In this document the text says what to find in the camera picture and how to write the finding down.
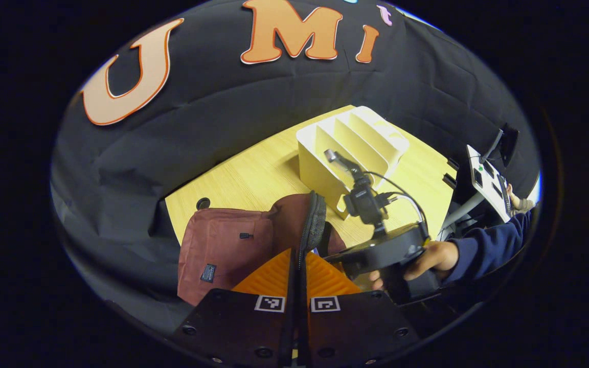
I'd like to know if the white device panel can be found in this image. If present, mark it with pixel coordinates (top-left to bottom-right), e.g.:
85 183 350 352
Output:
466 145 513 223

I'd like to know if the black backdrop cloth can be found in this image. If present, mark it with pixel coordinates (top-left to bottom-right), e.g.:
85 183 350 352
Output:
50 0 540 328

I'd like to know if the maroon schoolbag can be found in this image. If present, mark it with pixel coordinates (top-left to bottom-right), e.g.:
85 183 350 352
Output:
177 191 349 307

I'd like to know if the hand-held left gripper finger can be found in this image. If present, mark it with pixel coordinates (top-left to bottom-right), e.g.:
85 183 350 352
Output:
173 248 299 367
298 250 421 368

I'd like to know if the white plastic bookshelf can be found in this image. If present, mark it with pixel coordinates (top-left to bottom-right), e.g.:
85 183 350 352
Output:
296 105 411 220

